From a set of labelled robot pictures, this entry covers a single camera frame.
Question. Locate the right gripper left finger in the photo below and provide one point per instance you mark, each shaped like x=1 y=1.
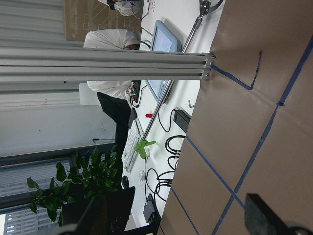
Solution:
x=94 y=220

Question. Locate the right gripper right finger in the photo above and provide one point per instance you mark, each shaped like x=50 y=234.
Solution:
x=260 y=219

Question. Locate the green potted plant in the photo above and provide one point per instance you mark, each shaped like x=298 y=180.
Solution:
x=94 y=174

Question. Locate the white keyboard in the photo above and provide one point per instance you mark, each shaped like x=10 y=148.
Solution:
x=134 y=136

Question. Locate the black power adapter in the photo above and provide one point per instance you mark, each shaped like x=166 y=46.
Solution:
x=182 y=119

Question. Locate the person in white shirt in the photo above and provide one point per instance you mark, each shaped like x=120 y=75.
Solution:
x=112 y=94

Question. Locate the blue teach pendant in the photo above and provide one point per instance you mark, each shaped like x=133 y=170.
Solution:
x=163 y=41

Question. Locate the aluminium frame post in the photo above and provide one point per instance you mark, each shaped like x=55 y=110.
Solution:
x=47 y=70

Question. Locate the green handled reacher grabber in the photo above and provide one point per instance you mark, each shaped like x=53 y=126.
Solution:
x=204 y=8

